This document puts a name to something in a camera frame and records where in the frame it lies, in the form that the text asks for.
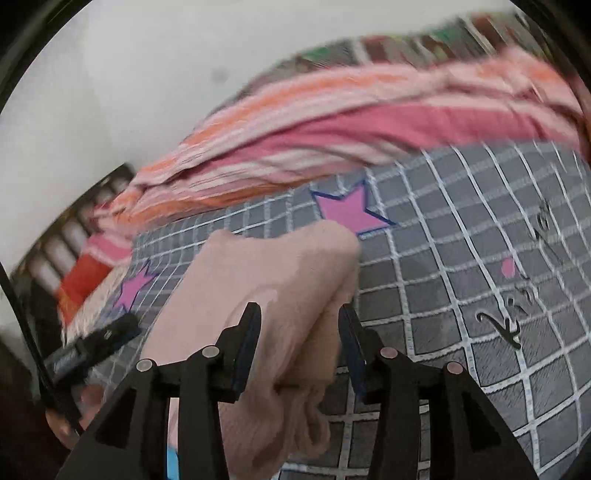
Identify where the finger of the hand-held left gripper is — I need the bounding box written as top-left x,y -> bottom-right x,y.
50,315 -> 142,385

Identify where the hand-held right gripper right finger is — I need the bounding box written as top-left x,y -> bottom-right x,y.
338,304 -> 539,480

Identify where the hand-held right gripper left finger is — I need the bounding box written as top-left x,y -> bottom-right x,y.
55,302 -> 262,480

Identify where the pale pink knit sweater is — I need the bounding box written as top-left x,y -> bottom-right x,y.
139,220 -> 362,480

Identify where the person's left hand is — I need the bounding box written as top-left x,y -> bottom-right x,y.
47,383 -> 108,449

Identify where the red cloth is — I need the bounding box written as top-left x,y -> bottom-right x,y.
56,253 -> 122,326

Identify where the grey checked bed sheet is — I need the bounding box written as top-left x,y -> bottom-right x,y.
78,138 -> 591,480

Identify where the pink orange striped quilt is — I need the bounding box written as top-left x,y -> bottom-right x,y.
83,44 -> 591,268

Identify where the black braided cable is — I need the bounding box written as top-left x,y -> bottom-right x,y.
0,261 -> 86,437

